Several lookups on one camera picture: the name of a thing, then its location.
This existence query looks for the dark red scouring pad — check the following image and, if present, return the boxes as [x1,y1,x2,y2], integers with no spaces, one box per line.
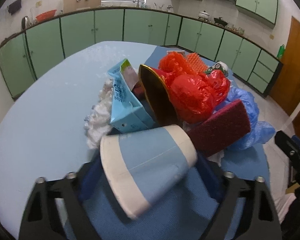
[187,99,251,157]

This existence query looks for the blue white paper cup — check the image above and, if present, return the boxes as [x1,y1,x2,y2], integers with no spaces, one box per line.
[100,125,197,220]

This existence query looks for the white tissue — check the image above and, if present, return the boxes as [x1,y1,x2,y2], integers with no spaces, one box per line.
[84,79,114,149]

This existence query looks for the light blue milk carton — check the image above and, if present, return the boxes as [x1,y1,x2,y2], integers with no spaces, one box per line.
[108,59,155,133]

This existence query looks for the red gold foil pouch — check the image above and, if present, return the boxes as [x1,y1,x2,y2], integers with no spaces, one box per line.
[139,64,181,126]

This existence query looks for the green lower kitchen cabinets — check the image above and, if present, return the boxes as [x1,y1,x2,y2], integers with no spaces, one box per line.
[0,8,282,99]

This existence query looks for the blue plastic bag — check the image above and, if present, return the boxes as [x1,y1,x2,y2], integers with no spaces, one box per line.
[215,86,275,151]

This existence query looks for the dark blue printed placemat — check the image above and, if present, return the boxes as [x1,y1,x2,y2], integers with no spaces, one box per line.
[65,45,271,240]

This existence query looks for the brown wooden door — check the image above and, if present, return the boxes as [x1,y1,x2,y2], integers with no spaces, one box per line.
[268,17,300,138]

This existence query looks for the light blue tablecloth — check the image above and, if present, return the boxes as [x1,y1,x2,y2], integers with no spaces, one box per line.
[0,42,155,237]

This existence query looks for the green bottle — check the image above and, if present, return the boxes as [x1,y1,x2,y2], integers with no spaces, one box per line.
[276,44,285,60]

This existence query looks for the green white snack wrapper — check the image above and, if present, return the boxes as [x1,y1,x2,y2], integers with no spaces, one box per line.
[205,61,229,77]

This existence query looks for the red plastic bag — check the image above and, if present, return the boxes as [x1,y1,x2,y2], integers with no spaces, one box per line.
[158,51,230,124]

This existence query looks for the orange foam net flat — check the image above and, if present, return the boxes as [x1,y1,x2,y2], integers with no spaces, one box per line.
[186,53,208,74]

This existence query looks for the black wok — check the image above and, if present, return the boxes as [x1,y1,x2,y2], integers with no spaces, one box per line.
[213,17,228,28]

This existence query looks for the white cooking pot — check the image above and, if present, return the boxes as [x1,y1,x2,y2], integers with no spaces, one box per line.
[198,10,210,22]

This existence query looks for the steel electric kettle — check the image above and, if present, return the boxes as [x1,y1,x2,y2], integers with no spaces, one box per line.
[21,16,31,30]

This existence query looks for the red plastic basin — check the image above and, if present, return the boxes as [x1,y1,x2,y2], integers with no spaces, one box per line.
[36,9,57,22]

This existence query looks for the dark hanging towel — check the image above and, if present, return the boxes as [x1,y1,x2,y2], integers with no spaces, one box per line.
[7,0,22,15]

